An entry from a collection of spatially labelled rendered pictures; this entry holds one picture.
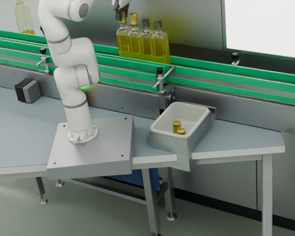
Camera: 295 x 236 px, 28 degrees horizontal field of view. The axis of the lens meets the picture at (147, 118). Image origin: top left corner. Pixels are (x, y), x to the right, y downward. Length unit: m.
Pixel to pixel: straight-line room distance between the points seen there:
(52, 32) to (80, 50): 0.13
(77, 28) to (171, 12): 0.57
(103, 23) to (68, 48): 0.70
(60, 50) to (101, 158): 0.43
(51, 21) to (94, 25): 0.78
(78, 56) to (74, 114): 0.25
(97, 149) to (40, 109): 0.55
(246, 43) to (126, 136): 0.63
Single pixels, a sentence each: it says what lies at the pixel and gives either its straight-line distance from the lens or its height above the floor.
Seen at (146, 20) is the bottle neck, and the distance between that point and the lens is 2.48.
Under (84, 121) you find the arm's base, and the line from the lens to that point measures 2.32.
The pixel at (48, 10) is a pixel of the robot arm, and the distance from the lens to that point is 2.11.
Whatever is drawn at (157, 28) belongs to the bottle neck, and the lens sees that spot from 2.46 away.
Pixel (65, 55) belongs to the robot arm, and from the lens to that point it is 2.15.
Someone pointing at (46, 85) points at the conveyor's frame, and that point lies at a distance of 2.80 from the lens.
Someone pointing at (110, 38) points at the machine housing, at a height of 0.94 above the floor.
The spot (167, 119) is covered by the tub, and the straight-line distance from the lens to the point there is 2.41.
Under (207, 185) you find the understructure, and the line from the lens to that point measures 3.04.
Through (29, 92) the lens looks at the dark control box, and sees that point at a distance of 2.78.
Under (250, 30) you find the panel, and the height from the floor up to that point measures 1.09.
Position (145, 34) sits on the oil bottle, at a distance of 2.49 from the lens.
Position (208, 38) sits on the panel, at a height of 1.03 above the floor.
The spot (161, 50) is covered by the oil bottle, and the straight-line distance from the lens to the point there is 2.48.
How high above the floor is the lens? 2.11
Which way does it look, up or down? 32 degrees down
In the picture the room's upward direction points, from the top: 7 degrees counter-clockwise
